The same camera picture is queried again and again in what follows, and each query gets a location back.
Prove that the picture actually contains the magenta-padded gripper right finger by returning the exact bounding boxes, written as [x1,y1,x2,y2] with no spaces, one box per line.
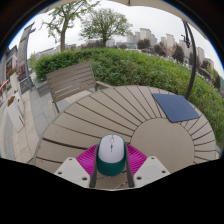
[124,143,171,189]

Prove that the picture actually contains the sparse-leaved slanted tree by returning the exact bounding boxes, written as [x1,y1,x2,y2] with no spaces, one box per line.
[41,0,101,53]

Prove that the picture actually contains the green hedge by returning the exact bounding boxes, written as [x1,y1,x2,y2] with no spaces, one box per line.
[33,47,224,148]

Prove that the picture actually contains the grey stone pillar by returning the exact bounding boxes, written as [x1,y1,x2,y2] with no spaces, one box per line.
[16,21,37,95]

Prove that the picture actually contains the tall white flower planter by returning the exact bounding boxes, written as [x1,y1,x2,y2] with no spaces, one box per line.
[7,67,20,93]

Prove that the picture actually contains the white and teal computer mouse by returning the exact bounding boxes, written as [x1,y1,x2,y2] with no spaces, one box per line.
[95,133,128,177]

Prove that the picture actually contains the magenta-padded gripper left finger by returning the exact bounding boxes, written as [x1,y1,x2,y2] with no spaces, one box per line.
[53,143,100,190]

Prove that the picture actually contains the blue rectangular mouse pad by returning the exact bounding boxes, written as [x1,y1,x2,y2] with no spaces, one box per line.
[151,92,201,124]

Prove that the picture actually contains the low white flower planter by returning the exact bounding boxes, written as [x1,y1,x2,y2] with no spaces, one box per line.
[6,95,25,133]

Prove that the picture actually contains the round leafy green tree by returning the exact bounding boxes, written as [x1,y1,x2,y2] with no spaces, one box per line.
[78,7,134,48]

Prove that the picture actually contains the distant apartment buildings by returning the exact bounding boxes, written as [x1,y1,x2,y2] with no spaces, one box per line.
[125,27,216,72]

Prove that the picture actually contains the grey slatted wooden chair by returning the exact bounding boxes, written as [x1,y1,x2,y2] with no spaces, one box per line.
[45,60,113,115]

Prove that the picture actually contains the dark curved parasol pole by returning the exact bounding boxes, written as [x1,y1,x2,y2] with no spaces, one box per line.
[180,19,198,101]

